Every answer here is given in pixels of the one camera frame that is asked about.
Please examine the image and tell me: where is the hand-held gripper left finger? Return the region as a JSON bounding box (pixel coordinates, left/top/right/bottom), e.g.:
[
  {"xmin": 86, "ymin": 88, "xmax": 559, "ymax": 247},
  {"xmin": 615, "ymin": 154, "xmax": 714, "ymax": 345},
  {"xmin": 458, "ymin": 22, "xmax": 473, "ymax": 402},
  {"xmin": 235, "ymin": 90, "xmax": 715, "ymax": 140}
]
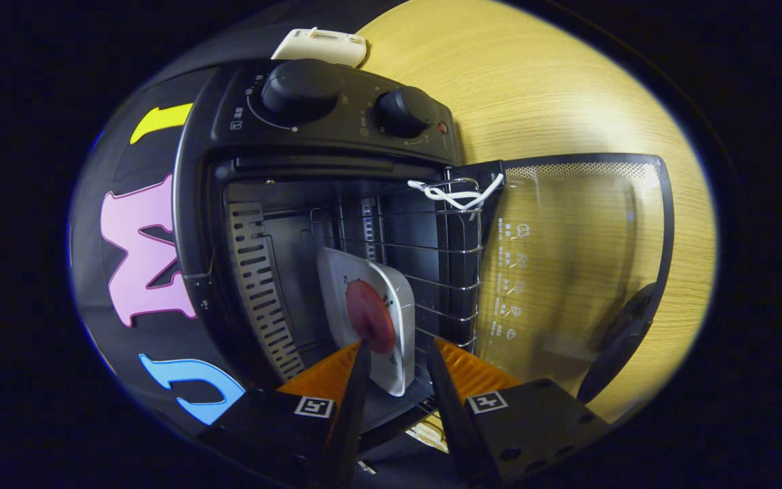
[{"xmin": 198, "ymin": 340, "xmax": 373, "ymax": 488}]

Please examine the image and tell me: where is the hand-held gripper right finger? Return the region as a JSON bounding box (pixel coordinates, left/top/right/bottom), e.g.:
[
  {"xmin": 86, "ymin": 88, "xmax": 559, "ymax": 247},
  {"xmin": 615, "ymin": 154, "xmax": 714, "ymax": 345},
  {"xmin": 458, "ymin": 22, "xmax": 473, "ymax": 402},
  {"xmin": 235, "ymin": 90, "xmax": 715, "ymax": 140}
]
[{"xmin": 425, "ymin": 337, "xmax": 612, "ymax": 486}]

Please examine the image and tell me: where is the red meat slice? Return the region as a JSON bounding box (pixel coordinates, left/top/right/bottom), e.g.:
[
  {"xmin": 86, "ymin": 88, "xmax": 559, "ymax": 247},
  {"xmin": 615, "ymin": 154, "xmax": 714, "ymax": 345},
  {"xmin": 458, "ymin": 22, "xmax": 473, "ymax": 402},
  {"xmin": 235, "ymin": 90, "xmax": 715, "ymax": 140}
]
[{"xmin": 345, "ymin": 279, "xmax": 396, "ymax": 355}]

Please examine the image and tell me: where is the white square plate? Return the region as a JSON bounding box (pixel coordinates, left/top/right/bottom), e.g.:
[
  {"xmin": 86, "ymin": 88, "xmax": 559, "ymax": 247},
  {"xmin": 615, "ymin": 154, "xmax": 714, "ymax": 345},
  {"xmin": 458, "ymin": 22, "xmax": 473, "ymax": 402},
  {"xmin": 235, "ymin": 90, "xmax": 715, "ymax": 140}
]
[{"xmin": 316, "ymin": 246, "xmax": 416, "ymax": 397}]

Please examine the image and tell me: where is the black toaster oven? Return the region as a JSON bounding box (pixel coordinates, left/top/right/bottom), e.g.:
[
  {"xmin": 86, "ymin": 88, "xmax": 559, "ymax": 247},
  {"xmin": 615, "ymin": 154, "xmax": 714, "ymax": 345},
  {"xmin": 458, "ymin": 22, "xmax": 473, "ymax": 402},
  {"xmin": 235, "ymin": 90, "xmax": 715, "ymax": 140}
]
[{"xmin": 172, "ymin": 58, "xmax": 675, "ymax": 452}]

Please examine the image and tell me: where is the white bread toaster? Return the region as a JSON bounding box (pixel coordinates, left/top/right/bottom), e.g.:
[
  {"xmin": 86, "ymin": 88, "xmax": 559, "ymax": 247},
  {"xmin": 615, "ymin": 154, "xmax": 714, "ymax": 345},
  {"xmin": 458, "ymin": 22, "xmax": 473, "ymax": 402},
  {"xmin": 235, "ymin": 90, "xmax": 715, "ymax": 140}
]
[{"xmin": 271, "ymin": 27, "xmax": 369, "ymax": 69}]

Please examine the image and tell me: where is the black backdrop cloth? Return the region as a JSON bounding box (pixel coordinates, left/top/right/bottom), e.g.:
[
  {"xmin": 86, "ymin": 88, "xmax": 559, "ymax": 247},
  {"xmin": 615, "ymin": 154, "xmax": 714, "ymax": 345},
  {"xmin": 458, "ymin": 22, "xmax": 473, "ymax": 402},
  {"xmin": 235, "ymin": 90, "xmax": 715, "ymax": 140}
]
[{"xmin": 69, "ymin": 0, "xmax": 409, "ymax": 442}]

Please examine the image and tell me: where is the wire oven rack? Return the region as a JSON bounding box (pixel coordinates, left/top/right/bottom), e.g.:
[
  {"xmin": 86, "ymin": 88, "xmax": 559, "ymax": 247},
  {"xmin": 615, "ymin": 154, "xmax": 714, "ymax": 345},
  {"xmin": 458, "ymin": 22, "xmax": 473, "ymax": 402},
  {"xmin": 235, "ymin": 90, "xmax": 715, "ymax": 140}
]
[{"xmin": 310, "ymin": 178, "xmax": 483, "ymax": 354}]

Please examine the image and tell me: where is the white cord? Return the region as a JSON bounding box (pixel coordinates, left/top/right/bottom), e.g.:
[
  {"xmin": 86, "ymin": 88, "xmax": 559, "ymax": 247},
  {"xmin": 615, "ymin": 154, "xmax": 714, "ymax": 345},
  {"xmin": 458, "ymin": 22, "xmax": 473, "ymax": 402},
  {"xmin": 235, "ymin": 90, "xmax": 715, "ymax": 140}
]
[{"xmin": 407, "ymin": 173, "xmax": 504, "ymax": 211}]

